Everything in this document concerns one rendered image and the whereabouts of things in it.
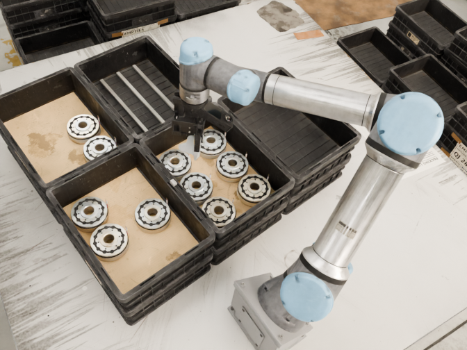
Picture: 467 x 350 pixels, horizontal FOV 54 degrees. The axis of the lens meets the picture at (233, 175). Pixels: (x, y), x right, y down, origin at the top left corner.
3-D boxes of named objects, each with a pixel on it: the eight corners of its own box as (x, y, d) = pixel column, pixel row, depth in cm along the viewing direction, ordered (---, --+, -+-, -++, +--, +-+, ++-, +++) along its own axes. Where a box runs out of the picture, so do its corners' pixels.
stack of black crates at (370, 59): (405, 96, 274) (421, 67, 255) (367, 113, 264) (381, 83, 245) (363, 55, 292) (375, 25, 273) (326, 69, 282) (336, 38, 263)
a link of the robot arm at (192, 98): (212, 74, 113) (208, 96, 108) (210, 88, 117) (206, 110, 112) (181, 69, 113) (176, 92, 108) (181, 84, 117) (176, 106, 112)
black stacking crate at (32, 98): (138, 164, 149) (135, 142, 139) (53, 211, 136) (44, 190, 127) (78, 91, 164) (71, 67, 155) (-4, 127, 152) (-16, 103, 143)
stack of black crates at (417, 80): (453, 144, 256) (486, 102, 228) (413, 164, 245) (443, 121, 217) (405, 97, 274) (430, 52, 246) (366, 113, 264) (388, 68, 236)
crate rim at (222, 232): (296, 185, 138) (297, 181, 136) (217, 239, 125) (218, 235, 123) (214, 104, 153) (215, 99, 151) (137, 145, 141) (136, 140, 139)
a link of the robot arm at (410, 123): (326, 310, 112) (452, 108, 96) (314, 339, 98) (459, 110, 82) (283, 282, 115) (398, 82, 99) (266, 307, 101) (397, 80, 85)
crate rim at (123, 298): (217, 239, 125) (218, 236, 123) (121, 306, 113) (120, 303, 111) (137, 146, 141) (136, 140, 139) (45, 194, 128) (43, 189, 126)
